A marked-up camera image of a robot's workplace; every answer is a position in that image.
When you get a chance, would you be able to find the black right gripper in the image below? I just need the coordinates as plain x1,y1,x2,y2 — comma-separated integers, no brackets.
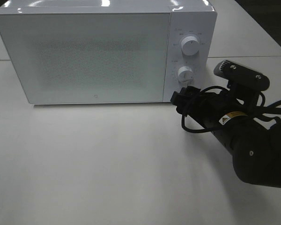
170,60,270,131

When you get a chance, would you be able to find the white timer knob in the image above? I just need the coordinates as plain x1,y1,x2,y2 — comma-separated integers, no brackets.
177,66,194,83

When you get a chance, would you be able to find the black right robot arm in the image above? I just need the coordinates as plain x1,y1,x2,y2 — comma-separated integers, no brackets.
170,60,281,188

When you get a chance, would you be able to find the upper white power knob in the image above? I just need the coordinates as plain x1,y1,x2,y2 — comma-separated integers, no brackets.
180,35,200,56

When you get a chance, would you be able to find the white microwave oven body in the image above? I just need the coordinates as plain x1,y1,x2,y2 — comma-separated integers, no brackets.
0,0,217,104

